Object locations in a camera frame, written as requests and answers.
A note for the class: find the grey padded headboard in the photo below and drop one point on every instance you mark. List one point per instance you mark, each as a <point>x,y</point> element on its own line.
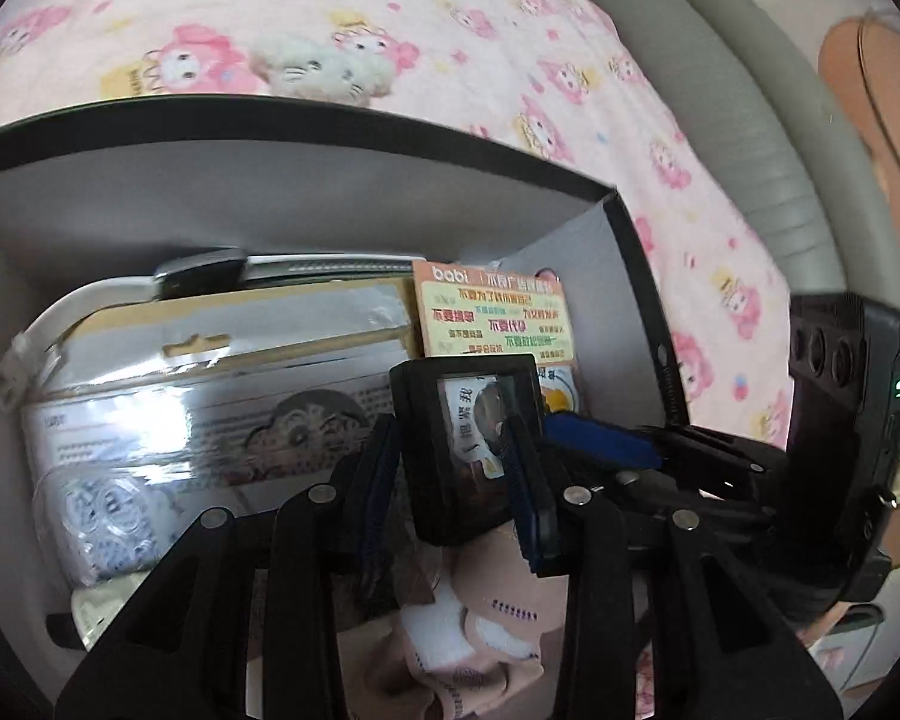
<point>720,90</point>

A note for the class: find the cartoon printed package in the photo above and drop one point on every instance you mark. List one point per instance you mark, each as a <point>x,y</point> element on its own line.
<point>195,405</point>

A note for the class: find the small black framed mirror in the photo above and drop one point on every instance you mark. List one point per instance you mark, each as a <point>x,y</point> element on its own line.
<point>457,480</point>

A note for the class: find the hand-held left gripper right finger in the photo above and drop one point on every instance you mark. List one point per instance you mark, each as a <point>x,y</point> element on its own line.
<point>525,510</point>

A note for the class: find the white plush toy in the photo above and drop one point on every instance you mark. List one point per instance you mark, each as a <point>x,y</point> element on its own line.
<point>307,64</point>

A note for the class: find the babi sticker card pack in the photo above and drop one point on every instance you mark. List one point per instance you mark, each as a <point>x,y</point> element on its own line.
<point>487,315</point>

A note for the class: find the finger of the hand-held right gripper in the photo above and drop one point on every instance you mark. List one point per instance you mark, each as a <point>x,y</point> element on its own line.
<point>607,441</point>

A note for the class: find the black storage box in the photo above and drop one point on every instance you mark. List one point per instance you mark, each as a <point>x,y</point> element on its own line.
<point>270,187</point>

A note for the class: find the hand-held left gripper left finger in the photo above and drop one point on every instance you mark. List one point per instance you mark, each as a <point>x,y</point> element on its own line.
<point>375,495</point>

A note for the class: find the pink printed blanket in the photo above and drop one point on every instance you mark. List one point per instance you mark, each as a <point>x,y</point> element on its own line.
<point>420,0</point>

